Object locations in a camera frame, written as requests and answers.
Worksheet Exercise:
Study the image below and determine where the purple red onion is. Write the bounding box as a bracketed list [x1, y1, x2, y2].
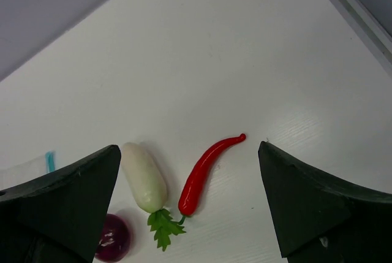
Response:
[94, 214, 132, 262]

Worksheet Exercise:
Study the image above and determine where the aluminium table edge rail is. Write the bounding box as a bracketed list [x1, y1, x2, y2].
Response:
[330, 0, 391, 75]

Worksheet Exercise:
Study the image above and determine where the red chili pepper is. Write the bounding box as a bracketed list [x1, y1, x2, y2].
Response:
[178, 133, 246, 226]

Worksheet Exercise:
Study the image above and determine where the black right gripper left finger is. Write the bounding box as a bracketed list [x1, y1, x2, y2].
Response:
[1, 145, 121, 262]

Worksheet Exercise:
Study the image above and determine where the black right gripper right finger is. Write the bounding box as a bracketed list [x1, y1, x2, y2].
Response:
[258, 142, 391, 262]

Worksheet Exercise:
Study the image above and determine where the clear zip top bag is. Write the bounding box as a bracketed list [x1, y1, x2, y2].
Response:
[1, 151, 56, 190]

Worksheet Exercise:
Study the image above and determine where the white daikon radish with leaves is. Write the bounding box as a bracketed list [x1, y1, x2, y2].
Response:
[120, 142, 186, 251]

